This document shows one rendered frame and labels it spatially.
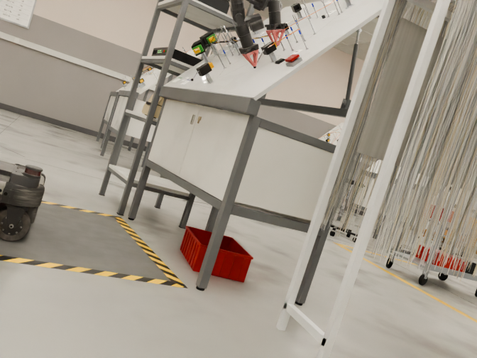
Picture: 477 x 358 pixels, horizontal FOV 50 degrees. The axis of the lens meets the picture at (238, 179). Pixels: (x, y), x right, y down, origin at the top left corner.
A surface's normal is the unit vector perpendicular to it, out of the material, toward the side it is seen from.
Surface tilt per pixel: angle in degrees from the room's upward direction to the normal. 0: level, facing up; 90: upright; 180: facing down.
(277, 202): 90
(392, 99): 90
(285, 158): 90
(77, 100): 90
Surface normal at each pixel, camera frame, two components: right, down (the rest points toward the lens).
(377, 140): 0.34, 0.17
